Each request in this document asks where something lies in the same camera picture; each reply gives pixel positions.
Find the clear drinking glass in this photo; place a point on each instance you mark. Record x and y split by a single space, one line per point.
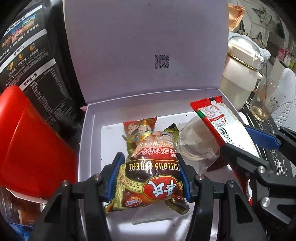
264 103

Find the red white snack packet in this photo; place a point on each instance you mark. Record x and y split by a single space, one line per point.
224 126

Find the white ceramic lidded jar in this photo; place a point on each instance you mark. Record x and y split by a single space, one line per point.
240 72

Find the black labelled food bag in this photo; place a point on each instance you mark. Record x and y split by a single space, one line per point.
35 57

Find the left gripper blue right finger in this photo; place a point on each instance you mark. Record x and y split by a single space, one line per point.
184 169

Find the open lavender gift box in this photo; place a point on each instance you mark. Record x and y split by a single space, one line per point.
141 59

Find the red plastic stool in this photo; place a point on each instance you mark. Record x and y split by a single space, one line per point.
34 159

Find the near light blue chair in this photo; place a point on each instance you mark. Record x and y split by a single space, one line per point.
284 114

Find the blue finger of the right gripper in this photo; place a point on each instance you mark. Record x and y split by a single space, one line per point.
262 138
240 159

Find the brown cereal snack packet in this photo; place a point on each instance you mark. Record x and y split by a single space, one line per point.
151 172

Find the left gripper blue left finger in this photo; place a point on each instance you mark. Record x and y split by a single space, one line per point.
113 170

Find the clear plastic packet in box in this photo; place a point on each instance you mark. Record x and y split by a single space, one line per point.
196 142

